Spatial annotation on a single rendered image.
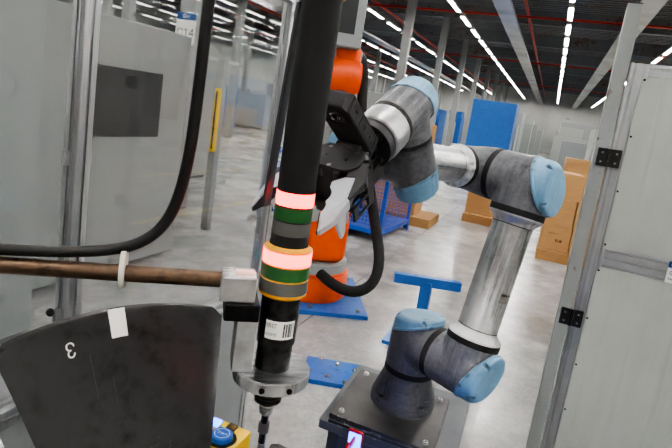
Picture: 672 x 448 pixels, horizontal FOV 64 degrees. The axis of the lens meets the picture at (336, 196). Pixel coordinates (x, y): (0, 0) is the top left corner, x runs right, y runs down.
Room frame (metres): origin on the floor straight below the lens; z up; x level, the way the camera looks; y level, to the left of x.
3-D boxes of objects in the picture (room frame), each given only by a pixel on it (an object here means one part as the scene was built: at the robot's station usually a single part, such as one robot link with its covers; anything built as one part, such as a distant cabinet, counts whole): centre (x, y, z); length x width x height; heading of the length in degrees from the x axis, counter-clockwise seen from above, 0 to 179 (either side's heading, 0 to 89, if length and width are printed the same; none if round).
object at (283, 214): (0.46, 0.03, 1.60); 0.03 x 0.03 x 0.01
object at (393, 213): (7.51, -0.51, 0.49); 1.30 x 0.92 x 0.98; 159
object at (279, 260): (0.46, 0.03, 1.56); 0.04 x 0.04 x 0.01
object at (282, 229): (0.46, 0.03, 1.59); 0.03 x 0.03 x 0.01
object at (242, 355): (0.45, 0.04, 1.49); 0.09 x 0.07 x 0.10; 104
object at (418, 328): (1.19, -0.24, 1.19); 0.13 x 0.12 x 0.14; 44
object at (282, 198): (0.46, 0.03, 1.61); 0.03 x 0.03 x 0.01
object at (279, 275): (0.46, 0.03, 1.55); 0.04 x 0.04 x 0.01
